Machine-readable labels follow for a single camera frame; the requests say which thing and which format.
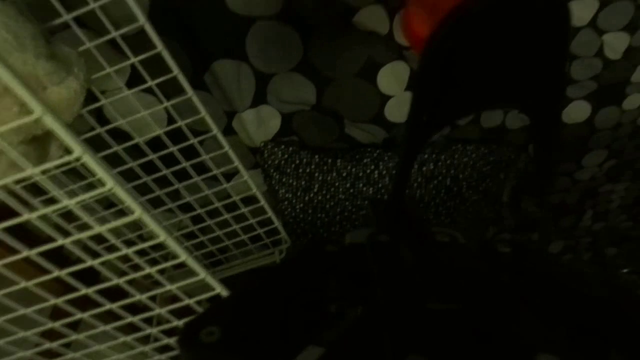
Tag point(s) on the red bowl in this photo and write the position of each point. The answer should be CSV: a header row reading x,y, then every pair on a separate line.
x,y
427,22

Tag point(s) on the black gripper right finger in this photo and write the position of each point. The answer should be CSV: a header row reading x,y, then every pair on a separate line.
x,y
437,267

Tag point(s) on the dark speckled blanket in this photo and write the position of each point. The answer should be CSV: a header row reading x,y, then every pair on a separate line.
x,y
332,187

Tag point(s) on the pebble pattern duvet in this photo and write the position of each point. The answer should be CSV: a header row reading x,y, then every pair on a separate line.
x,y
281,87

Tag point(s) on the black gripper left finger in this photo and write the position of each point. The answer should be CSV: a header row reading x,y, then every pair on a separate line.
x,y
372,267

